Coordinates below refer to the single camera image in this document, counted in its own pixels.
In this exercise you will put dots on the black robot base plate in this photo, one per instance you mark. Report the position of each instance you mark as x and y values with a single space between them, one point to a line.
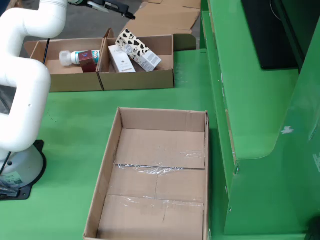
25 193

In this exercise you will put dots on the cow print hand cream box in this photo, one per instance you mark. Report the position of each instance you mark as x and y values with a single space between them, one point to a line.
135 47

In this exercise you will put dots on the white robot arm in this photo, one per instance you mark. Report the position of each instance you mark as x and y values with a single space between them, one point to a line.
25 100

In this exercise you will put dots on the plain open cardboard box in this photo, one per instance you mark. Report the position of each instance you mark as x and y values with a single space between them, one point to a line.
70 82

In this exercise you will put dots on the flat cardboard sheet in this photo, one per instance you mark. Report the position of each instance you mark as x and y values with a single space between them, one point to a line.
165 20

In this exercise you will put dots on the large shallow cardboard tray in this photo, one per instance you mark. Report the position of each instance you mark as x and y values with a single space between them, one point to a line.
150 220

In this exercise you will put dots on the slim white serum box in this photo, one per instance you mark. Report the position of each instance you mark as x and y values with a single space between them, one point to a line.
120 62

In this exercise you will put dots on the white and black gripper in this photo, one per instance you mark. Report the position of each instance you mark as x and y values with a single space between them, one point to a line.
98 5

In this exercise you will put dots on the white plastic bottle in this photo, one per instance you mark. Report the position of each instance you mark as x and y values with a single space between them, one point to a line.
73 57

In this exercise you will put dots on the small maroon box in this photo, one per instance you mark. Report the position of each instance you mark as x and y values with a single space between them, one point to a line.
87 65

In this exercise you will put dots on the green metal machine housing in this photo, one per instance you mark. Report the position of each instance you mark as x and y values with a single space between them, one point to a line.
250 100

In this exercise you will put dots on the grey cover sheet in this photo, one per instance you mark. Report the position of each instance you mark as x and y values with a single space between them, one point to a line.
6 100

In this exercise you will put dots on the wooden pallet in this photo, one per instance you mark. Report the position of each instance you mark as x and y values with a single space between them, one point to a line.
18 3

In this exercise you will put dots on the cardboard box with back flap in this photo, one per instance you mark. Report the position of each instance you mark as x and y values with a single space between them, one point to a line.
140 80

